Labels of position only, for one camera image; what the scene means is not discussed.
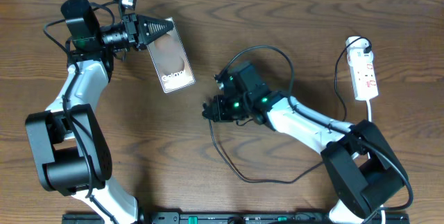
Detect black charger cable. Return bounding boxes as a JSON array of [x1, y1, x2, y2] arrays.
[[203, 37, 373, 184]]

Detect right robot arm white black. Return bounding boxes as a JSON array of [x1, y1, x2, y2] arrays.
[[202, 62, 412, 223]]

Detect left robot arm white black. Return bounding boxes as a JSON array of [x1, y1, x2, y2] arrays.
[[25, 0, 174, 223]]

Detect white power strip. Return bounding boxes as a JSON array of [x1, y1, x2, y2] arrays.
[[345, 36, 379, 101]]

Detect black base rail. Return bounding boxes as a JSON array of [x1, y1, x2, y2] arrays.
[[61, 212, 410, 224]]

